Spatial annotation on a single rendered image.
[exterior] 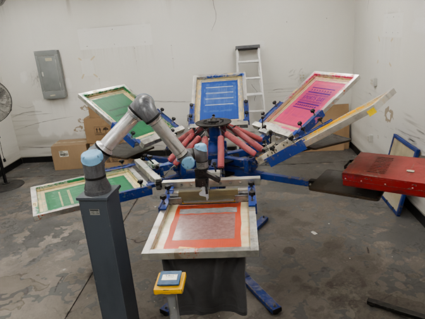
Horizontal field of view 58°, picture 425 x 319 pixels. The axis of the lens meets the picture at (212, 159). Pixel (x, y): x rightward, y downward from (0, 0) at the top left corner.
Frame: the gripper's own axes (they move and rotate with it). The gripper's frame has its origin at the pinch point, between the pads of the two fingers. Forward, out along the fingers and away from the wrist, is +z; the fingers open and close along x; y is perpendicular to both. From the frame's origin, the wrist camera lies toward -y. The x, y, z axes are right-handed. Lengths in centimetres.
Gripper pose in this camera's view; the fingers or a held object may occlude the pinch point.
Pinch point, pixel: (208, 197)
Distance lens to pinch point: 248.2
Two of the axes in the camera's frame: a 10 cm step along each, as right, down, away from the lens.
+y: -9.9, 0.5, 0.9
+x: -0.7, 3.2, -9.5
